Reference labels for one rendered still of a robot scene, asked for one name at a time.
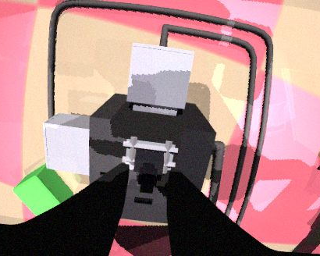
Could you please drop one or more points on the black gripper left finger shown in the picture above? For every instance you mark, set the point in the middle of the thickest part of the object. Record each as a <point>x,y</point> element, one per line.
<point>83,225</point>

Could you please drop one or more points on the green cube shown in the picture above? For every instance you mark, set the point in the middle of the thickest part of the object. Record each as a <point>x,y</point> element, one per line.
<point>42,189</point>

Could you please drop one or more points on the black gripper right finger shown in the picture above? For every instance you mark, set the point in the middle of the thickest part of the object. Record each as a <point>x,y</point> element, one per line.
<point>197,227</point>

